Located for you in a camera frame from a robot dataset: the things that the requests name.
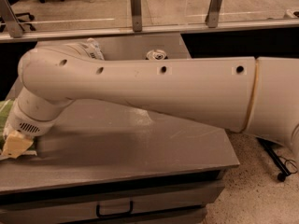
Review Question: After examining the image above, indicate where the green jalapeno chip bag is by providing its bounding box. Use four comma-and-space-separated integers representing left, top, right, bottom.
0, 100, 37, 161

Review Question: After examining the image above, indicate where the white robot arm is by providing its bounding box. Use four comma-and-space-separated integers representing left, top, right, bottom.
3, 39, 299, 154

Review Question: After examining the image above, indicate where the white plastic bottle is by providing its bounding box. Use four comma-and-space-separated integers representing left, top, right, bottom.
83, 38, 105, 60

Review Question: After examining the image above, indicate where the black office chair left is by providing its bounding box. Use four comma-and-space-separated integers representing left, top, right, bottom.
0, 12, 36, 33

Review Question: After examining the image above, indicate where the glass barrier panel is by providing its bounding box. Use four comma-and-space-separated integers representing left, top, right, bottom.
12, 0, 299, 30

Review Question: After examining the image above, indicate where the blue soda can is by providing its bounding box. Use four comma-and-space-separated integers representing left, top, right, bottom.
146, 49, 167, 61

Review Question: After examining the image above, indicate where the grey table drawer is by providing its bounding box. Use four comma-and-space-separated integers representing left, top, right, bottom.
0, 180, 224, 224

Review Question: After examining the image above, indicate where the black stand base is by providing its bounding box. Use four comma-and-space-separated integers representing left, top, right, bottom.
258, 138, 291, 182

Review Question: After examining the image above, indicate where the black drawer handle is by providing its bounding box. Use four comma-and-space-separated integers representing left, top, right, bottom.
95, 201, 134, 219

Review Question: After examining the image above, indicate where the metal rail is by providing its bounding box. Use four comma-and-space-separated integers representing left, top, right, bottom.
0, 19, 299, 43

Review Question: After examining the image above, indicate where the left metal bracket post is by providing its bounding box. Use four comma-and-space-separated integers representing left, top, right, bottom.
0, 0, 23, 38

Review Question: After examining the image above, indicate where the metal bracket post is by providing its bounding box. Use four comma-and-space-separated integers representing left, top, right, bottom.
130, 0, 142, 32
0, 0, 23, 38
206, 0, 222, 28

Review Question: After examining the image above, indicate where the middle metal bracket post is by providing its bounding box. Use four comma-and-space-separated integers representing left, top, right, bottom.
130, 0, 142, 32

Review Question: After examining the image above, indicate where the right metal bracket post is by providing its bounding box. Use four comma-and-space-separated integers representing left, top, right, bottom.
206, 0, 222, 28

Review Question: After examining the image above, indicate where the black cable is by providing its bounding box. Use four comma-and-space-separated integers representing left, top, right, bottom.
278, 155, 299, 175

